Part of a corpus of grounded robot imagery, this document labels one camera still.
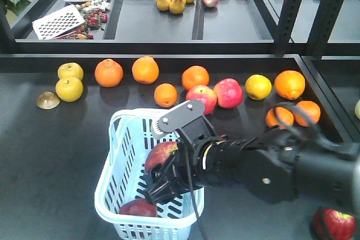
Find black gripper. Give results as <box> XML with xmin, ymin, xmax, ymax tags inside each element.
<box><xmin>144</xmin><ymin>116</ymin><xmax>248</xmax><ymax>205</ymax></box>

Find dark red apple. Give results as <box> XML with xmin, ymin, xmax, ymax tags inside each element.
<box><xmin>313</xmin><ymin>207</ymin><xmax>356</xmax><ymax>240</ymax></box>
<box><xmin>144</xmin><ymin>141</ymin><xmax>178</xmax><ymax>173</ymax></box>
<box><xmin>119</xmin><ymin>198</ymin><xmax>157</xmax><ymax>217</ymax></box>

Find light blue plastic basket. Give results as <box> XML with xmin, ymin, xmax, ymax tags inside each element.
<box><xmin>94</xmin><ymin>107</ymin><xmax>205</xmax><ymax>240</ymax></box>

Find dark red apple front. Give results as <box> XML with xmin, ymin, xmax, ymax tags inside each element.
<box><xmin>313</xmin><ymin>207</ymin><xmax>356</xmax><ymax>240</ymax></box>

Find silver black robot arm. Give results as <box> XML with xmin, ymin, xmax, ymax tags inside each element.
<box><xmin>144</xmin><ymin>117</ymin><xmax>359</xmax><ymax>216</ymax></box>

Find small orange centre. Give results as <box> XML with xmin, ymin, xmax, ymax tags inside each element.
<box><xmin>154</xmin><ymin>83</ymin><xmax>178</xmax><ymax>108</ymax></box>

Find small orange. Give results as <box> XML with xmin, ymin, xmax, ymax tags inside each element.
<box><xmin>265</xmin><ymin>107</ymin><xmax>294</xmax><ymax>127</ymax></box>
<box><xmin>154</xmin><ymin>83</ymin><xmax>178</xmax><ymax>108</ymax></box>
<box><xmin>294</xmin><ymin>101</ymin><xmax>321</xmax><ymax>126</ymax></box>

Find pink red apple left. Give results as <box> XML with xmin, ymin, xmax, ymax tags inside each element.
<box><xmin>186</xmin><ymin>85</ymin><xmax>217</xmax><ymax>115</ymax></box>

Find pink red apple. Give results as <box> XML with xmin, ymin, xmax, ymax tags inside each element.
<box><xmin>186</xmin><ymin>85</ymin><xmax>217</xmax><ymax>115</ymax></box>
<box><xmin>214</xmin><ymin>78</ymin><xmax>243</xmax><ymax>109</ymax></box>

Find large orange back left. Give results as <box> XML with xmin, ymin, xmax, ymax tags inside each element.
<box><xmin>182</xmin><ymin>65</ymin><xmax>209</xmax><ymax>90</ymax></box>

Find pink red apple right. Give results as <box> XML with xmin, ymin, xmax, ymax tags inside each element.
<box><xmin>214</xmin><ymin>78</ymin><xmax>243</xmax><ymax>109</ymax></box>

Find orange far left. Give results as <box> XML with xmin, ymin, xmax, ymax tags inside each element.
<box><xmin>94</xmin><ymin>58</ymin><xmax>124</xmax><ymax>88</ymax></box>

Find yellow pear apple front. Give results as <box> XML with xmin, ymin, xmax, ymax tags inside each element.
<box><xmin>55</xmin><ymin>76</ymin><xmax>84</xmax><ymax>102</ymax></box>

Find yellow pear apple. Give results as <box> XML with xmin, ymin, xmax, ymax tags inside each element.
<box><xmin>55</xmin><ymin>76</ymin><xmax>84</xmax><ymax>102</ymax></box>
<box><xmin>57</xmin><ymin>62</ymin><xmax>84</xmax><ymax>81</ymax></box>

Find yellow orange citrus fruit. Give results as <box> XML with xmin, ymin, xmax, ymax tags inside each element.
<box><xmin>245</xmin><ymin>74</ymin><xmax>272</xmax><ymax>101</ymax></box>

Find brown half shell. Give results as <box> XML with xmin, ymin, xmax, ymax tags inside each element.
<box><xmin>36</xmin><ymin>91</ymin><xmax>61</xmax><ymax>110</ymax></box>

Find yellow pear apple rear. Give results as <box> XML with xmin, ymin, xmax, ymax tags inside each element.
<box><xmin>57</xmin><ymin>62</ymin><xmax>84</xmax><ymax>81</ymax></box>

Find small orange front left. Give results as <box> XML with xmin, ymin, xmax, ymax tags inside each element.
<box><xmin>265</xmin><ymin>107</ymin><xmax>294</xmax><ymax>127</ymax></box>

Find large orange near divider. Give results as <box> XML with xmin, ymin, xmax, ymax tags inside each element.
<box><xmin>274</xmin><ymin>70</ymin><xmax>305</xmax><ymax>101</ymax></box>

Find black wooden produce stand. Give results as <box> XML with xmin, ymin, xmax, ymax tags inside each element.
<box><xmin>0</xmin><ymin>0</ymin><xmax>360</xmax><ymax>240</ymax></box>

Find small orange front right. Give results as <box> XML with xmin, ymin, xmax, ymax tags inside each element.
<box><xmin>294</xmin><ymin>101</ymin><xmax>321</xmax><ymax>126</ymax></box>

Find red strawberries pile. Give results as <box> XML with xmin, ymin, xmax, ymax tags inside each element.
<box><xmin>54</xmin><ymin>9</ymin><xmax>109</xmax><ymax>40</ymax></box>

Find white perforated grater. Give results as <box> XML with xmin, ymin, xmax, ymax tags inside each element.
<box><xmin>32</xmin><ymin>5</ymin><xmax>85</xmax><ymax>40</ymax></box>

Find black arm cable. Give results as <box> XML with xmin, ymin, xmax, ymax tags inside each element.
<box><xmin>178</xmin><ymin>102</ymin><xmax>338</xmax><ymax>240</ymax></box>

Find black metal upright post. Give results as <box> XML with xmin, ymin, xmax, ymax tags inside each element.
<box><xmin>273</xmin><ymin>0</ymin><xmax>359</xmax><ymax>58</ymax></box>

